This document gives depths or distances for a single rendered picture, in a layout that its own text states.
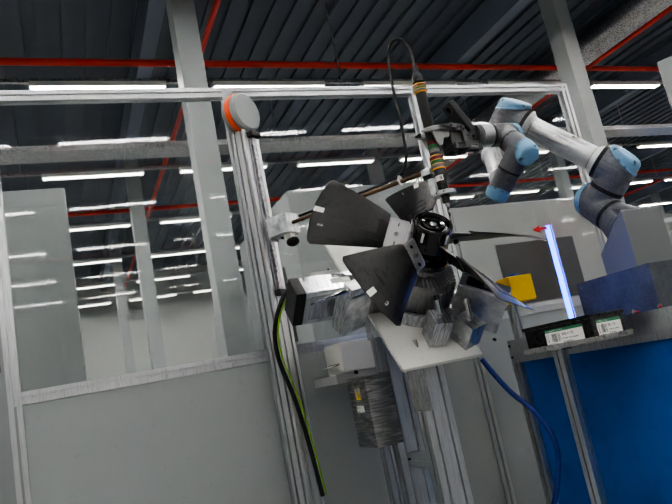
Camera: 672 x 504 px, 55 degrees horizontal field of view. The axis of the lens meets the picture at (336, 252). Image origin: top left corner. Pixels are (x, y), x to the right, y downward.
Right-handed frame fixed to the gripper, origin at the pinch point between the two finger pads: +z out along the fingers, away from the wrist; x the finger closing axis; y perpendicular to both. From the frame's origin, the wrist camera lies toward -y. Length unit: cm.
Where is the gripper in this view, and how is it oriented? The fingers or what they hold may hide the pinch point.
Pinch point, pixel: (421, 132)
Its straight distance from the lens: 203.5
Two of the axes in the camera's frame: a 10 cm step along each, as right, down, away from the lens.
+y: 1.9, 9.6, -2.0
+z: -9.2, 1.0, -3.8
